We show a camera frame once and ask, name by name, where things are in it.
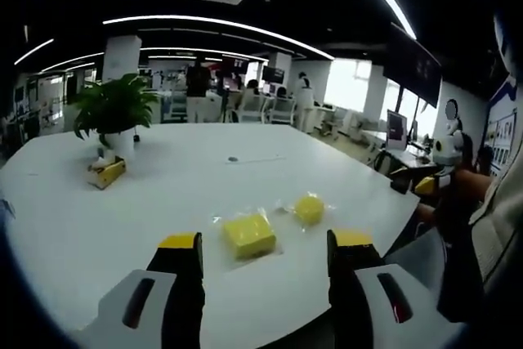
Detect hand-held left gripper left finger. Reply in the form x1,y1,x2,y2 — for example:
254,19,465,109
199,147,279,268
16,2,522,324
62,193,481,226
81,231,206,349

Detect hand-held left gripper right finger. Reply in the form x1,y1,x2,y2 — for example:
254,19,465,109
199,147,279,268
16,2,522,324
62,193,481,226
326,229,461,349

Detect yellow round silicone block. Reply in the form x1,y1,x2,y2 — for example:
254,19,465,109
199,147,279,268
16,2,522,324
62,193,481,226
293,195,326,226

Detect yellow rectangular silicone block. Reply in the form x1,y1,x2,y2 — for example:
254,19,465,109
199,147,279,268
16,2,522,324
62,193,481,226
221,213,278,262

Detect computer monitor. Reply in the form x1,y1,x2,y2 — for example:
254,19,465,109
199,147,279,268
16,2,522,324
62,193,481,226
385,109,409,150

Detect person's dark trousers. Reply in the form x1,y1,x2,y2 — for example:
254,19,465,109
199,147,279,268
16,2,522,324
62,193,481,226
415,191,485,324

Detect person's beige shirt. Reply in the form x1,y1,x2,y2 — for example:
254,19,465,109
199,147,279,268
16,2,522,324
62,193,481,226
467,148,523,287

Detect yellow tissue box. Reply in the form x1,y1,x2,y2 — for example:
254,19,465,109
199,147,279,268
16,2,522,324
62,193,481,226
86,154,127,191

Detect white office chair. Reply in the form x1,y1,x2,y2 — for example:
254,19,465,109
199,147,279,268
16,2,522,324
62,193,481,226
237,94,265,123
270,97,297,124

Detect green potted plant white pot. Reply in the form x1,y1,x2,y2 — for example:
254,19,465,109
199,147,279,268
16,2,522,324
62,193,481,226
72,72,161,161

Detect blue white wall board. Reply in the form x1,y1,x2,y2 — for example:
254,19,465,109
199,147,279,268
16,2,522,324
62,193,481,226
486,74,523,181

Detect large black wall screen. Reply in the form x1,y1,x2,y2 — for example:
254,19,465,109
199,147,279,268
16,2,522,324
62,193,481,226
382,22,444,108

